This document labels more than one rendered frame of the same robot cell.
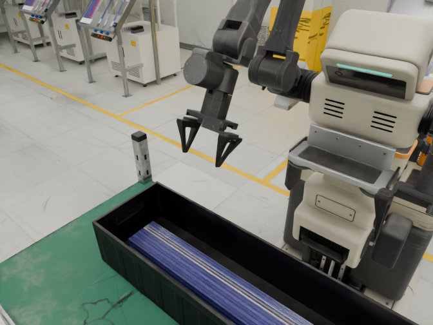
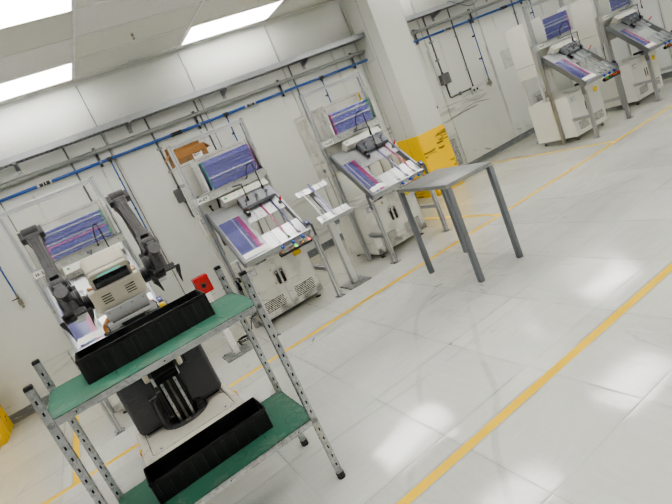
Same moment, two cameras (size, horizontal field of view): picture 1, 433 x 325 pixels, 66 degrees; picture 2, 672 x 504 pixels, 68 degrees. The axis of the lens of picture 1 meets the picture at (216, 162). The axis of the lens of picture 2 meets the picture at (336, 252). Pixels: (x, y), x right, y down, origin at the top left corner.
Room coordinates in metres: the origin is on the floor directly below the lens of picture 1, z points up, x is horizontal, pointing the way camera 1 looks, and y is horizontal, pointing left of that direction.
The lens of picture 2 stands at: (-1.39, 1.49, 1.51)
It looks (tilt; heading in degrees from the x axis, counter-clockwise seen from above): 13 degrees down; 296
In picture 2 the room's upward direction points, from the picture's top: 24 degrees counter-clockwise
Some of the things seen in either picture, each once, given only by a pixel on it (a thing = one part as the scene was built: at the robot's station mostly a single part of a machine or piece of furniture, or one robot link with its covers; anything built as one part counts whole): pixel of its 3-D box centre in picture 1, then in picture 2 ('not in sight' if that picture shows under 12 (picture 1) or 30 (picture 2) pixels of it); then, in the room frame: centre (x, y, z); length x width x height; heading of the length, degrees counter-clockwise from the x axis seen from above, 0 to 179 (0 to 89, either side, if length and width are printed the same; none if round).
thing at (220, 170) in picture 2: not in sight; (228, 166); (1.33, -2.65, 1.52); 0.51 x 0.13 x 0.27; 51
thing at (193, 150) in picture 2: not in sight; (197, 147); (1.63, -2.76, 1.82); 0.68 x 0.30 x 0.20; 51
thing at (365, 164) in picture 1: (339, 172); (135, 319); (0.74, -0.34, 0.99); 0.28 x 0.16 x 0.22; 51
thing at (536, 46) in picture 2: not in sight; (555, 71); (-1.70, -6.56, 0.95); 1.36 x 0.82 x 1.90; 141
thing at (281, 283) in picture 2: not in sight; (272, 280); (1.46, -2.68, 0.31); 0.70 x 0.65 x 0.62; 51
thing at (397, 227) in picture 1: (352, 238); (169, 359); (0.80, -0.46, 0.68); 0.28 x 0.27 x 0.25; 51
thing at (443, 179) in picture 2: not in sight; (457, 221); (-0.56, -2.49, 0.40); 0.70 x 0.45 x 0.80; 136
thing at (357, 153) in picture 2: not in sight; (378, 191); (0.39, -3.70, 0.65); 1.01 x 0.73 x 1.29; 141
